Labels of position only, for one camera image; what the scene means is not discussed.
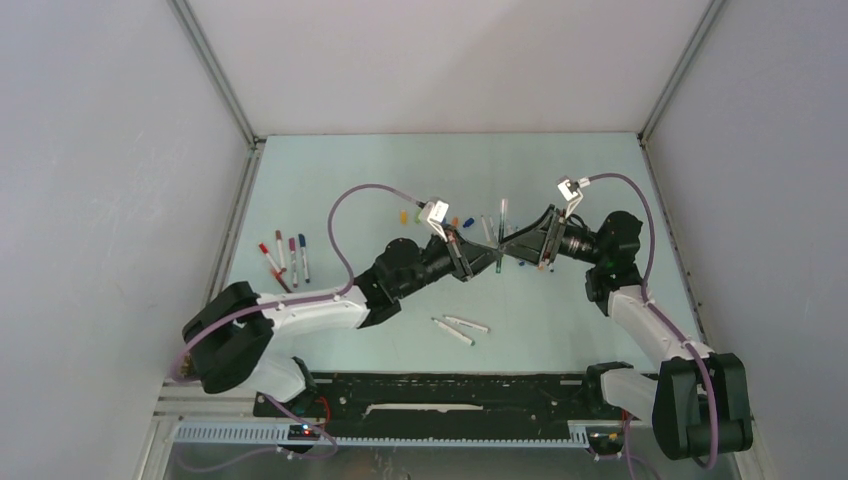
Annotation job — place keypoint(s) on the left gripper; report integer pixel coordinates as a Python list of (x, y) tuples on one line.
[(466, 258)]

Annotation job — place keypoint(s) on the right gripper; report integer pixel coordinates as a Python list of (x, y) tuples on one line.
[(528, 244)]

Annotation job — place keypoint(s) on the yellow pen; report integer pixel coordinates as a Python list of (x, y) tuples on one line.
[(486, 229)]

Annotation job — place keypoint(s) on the grey cap marker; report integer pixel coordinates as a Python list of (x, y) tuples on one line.
[(467, 323)]

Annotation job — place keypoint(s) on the green cap marker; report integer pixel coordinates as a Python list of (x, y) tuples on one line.
[(453, 332)]

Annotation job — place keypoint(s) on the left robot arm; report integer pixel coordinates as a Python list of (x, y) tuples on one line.
[(236, 340)]

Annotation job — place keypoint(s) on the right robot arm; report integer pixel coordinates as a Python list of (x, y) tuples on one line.
[(699, 405)]

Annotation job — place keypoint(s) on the navy blue cap pen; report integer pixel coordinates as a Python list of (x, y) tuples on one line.
[(304, 257)]

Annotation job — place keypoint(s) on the purple pen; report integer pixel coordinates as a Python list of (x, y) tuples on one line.
[(293, 261)]

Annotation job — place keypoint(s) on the maroon pen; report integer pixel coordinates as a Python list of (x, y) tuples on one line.
[(281, 251)]

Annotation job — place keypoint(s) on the red pen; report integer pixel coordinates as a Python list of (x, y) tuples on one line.
[(274, 267)]

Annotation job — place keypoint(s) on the right controller board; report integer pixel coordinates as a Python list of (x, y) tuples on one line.
[(603, 439)]

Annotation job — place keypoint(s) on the controller board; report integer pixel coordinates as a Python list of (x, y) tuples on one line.
[(603, 439), (303, 433)]

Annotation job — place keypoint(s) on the left controller board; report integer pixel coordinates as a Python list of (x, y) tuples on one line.
[(303, 433)]

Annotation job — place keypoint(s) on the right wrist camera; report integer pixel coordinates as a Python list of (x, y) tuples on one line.
[(571, 190)]

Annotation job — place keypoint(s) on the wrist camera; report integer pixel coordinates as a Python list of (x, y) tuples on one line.
[(432, 215), (571, 190)]

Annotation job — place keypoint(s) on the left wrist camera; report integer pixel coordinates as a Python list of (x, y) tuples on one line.
[(432, 215)]

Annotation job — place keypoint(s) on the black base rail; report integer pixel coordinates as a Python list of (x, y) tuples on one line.
[(456, 406)]

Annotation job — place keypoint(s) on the white cable duct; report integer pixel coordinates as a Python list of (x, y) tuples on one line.
[(272, 434)]

